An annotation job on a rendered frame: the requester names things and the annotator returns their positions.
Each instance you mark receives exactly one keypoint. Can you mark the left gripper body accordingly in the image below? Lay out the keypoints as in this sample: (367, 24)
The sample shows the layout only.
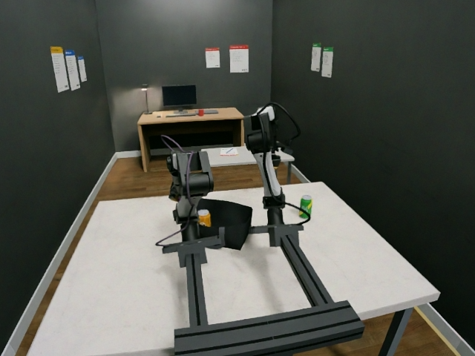
(174, 190)

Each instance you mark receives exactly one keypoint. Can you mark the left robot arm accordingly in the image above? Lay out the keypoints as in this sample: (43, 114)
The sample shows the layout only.
(199, 185)

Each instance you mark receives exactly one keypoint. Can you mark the black tote bag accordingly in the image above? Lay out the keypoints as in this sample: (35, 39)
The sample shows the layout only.
(233, 220)

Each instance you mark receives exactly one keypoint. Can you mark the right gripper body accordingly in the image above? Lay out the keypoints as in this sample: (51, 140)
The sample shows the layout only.
(275, 159)

